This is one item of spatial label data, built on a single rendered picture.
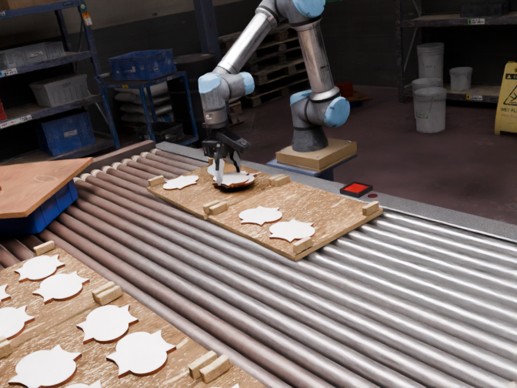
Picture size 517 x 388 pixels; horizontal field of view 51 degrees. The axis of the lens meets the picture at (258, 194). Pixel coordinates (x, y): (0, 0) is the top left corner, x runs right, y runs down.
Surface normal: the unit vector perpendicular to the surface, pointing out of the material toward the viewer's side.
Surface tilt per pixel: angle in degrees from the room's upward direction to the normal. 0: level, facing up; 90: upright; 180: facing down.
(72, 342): 0
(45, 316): 0
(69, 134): 90
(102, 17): 90
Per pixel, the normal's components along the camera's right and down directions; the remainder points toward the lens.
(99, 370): -0.14, -0.91
